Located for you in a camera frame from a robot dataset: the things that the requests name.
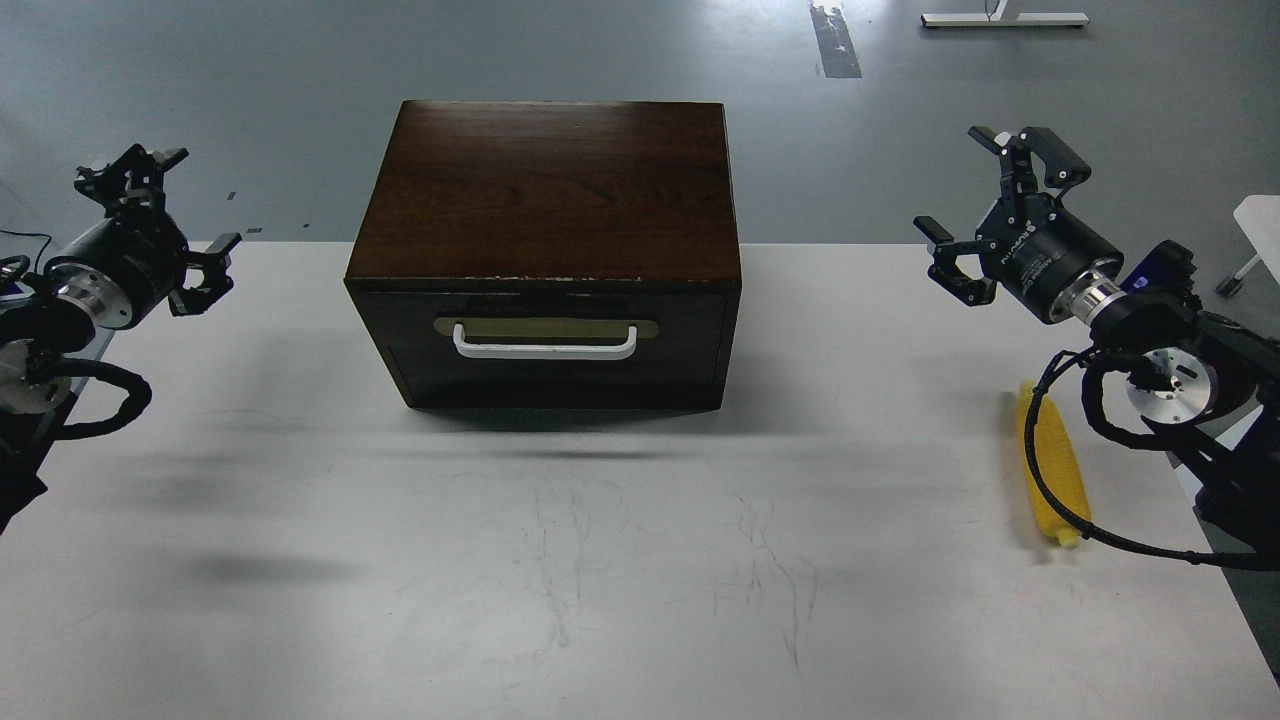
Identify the dark wooden cabinet box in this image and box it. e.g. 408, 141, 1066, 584
344, 100, 742, 413

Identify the wooden drawer with white handle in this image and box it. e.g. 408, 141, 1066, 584
361, 291, 740, 407

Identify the black cable on floor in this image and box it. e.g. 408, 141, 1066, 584
0, 231, 52, 275

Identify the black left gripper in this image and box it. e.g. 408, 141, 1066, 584
45, 143, 243, 331

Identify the black tape strip on floor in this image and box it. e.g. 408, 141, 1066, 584
808, 1, 863, 79

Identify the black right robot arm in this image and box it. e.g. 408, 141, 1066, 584
913, 126, 1277, 571

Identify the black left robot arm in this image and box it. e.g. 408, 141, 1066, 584
1, 145, 242, 524

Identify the yellow corn cob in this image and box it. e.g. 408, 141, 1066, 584
1012, 378, 1092, 550

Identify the white table foot bar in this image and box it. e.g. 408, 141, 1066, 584
920, 1, 1091, 29

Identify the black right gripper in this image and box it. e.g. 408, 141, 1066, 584
913, 126, 1124, 324

